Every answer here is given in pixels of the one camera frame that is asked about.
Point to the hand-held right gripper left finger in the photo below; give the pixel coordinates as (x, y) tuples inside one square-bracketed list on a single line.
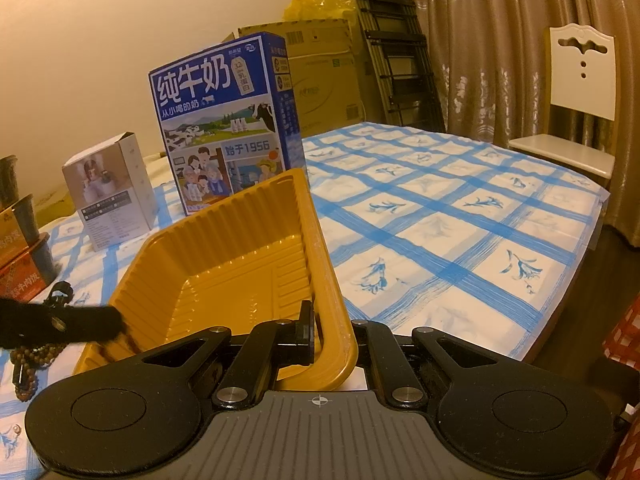
[(306, 334)]

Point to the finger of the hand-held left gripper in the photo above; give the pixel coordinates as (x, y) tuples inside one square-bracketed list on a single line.
[(85, 321)]

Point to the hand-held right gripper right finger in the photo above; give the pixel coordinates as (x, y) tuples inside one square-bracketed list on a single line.
[(366, 342)]

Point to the yellow plastic tray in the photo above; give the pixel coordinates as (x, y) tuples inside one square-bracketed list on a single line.
[(225, 270)]

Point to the orange instant noodle bowl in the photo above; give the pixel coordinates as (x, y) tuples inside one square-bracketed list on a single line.
[(22, 280)]

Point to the gold instant noodle bowl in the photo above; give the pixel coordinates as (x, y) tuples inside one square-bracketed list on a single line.
[(20, 227)]

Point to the small white product box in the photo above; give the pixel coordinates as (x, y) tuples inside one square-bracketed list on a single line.
[(116, 195)]

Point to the blue checked tablecloth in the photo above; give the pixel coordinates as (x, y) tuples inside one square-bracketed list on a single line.
[(450, 240)]

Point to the dark instant noodle bowl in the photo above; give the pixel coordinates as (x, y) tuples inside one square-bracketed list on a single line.
[(7, 180)]

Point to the large cardboard box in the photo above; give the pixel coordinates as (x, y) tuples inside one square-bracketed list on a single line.
[(327, 90)]

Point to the blue milk carton box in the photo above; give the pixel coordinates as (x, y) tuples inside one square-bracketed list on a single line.
[(210, 100)]

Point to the red checked cloth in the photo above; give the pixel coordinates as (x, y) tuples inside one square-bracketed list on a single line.
[(627, 330)]

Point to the black folding ladder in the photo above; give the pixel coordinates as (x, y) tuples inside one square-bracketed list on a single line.
[(395, 50)]

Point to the flat cardboard box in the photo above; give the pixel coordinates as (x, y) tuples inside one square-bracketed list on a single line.
[(300, 35)]

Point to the yellow plastic bag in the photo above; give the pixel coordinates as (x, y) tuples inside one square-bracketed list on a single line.
[(320, 2)]

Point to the white wooden chair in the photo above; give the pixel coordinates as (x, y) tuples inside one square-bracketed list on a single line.
[(580, 85)]

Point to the beige patterned curtain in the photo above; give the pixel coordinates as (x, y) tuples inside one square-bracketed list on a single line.
[(500, 35)]

